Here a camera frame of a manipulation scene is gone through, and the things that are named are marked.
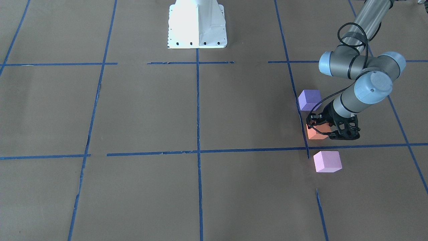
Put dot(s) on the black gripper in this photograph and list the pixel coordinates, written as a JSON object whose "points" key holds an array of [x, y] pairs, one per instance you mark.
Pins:
{"points": [[328, 112]]}

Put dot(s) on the orange foam block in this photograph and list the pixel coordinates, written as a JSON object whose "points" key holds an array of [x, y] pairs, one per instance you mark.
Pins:
{"points": [[313, 134]]}

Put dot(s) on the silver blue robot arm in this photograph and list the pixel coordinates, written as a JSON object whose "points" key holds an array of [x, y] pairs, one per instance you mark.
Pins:
{"points": [[372, 77]]}

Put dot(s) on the purple foam block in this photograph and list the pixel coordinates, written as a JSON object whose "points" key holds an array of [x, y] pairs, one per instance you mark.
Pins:
{"points": [[308, 99]]}

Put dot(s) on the pink foam block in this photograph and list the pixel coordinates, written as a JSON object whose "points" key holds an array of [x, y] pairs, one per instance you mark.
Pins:
{"points": [[327, 161]]}

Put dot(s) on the white camera post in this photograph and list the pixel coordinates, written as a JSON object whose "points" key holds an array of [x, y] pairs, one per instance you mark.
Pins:
{"points": [[196, 24]]}

